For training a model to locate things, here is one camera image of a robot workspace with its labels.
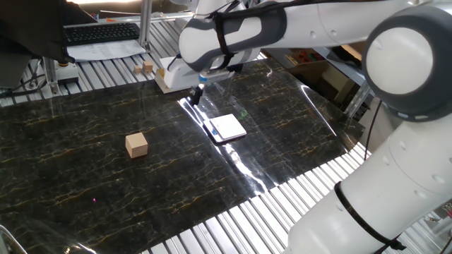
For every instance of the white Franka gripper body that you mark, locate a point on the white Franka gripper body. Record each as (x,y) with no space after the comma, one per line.
(180,75)

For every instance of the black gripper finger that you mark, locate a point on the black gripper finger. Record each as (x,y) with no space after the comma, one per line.
(195,99)
(201,91)

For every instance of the large wooden cube block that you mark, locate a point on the large wooden cube block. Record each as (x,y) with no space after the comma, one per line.
(136,145)

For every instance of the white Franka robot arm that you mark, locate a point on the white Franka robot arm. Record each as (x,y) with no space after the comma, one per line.
(388,211)

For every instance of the silver digital scale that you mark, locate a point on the silver digital scale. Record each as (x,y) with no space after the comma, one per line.
(227,127)

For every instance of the yellow tissue box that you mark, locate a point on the yellow tissue box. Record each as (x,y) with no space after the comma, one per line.
(159,79)

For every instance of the small wooden cube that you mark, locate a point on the small wooden cube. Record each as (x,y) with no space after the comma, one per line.
(148,66)

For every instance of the tiny wooden cube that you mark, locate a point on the tiny wooden cube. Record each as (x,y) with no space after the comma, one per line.
(137,69)

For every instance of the white paper sheet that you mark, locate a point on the white paper sheet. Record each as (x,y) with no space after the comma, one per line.
(106,51)

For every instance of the black computer keyboard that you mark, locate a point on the black computer keyboard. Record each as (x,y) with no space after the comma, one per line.
(100,33)

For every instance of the colourful toy set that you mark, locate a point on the colourful toy set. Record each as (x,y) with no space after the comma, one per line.
(303,56)

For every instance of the white emergency stop box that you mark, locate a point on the white emergency stop box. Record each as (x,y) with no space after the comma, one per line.
(67,74)

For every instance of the brown cardboard box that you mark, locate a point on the brown cardboard box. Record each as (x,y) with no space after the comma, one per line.
(318,72)

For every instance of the black marble pattern mat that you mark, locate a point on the black marble pattern mat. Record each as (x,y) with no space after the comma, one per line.
(106,183)

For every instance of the grey box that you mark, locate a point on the grey box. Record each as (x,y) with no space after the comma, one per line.
(12,72)

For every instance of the tall aluminium post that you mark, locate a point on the tall aluminium post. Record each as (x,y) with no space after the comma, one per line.
(144,24)

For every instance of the short aluminium post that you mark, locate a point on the short aluminium post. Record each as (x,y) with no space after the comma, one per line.
(51,77)

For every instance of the slanted aluminium frame strut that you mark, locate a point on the slanted aluminium frame strut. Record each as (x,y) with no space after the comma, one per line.
(357,100)

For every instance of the curved metal chair rail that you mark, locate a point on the curved metal chair rail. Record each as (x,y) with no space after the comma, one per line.
(10,236)

